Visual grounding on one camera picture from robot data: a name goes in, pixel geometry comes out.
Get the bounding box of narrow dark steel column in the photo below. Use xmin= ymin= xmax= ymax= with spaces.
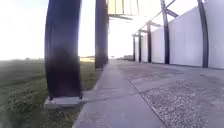
xmin=94 ymin=0 xmax=110 ymax=70

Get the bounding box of grey concrete path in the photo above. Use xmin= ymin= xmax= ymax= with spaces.
xmin=71 ymin=59 xmax=168 ymax=128

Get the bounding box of wide dark steel column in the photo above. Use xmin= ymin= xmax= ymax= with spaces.
xmin=44 ymin=0 xmax=83 ymax=101

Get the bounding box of overhead platform structure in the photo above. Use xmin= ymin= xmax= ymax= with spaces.
xmin=107 ymin=0 xmax=141 ymax=21

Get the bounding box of concrete column footing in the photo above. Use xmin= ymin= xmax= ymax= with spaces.
xmin=43 ymin=95 xmax=89 ymax=109

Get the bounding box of pebbled concrete pavement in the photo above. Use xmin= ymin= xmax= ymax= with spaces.
xmin=114 ymin=60 xmax=224 ymax=128

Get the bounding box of green grass field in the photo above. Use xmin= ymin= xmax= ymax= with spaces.
xmin=0 ymin=57 xmax=103 ymax=128

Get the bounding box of white wall with dark posts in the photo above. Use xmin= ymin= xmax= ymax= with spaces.
xmin=131 ymin=0 xmax=224 ymax=70

